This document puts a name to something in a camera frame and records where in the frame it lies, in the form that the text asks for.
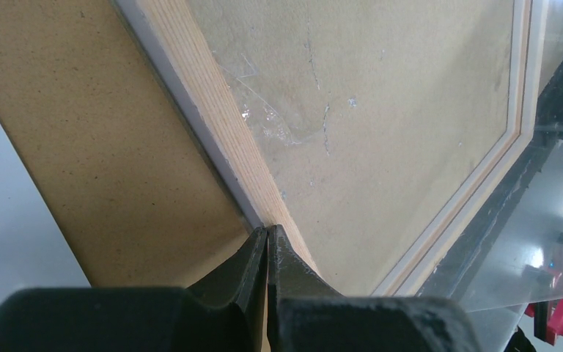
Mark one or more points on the wooden picture frame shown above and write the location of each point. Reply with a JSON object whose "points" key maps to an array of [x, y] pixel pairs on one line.
{"points": [[176, 46]]}

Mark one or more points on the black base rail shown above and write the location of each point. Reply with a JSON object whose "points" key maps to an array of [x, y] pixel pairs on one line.
{"points": [[511, 253]]}

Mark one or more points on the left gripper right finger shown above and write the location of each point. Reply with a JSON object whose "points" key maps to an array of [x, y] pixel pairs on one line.
{"points": [[307, 314]]}

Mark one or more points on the brown backing board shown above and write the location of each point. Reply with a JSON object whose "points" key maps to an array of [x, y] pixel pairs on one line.
{"points": [[130, 190]]}

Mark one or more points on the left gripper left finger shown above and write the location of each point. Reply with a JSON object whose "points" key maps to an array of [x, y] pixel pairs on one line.
{"points": [[221, 312]]}

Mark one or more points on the printed photo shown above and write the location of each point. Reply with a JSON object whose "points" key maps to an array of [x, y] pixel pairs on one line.
{"points": [[33, 250]]}

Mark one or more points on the clear glass pane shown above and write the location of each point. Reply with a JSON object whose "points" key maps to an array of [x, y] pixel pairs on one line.
{"points": [[370, 115]]}

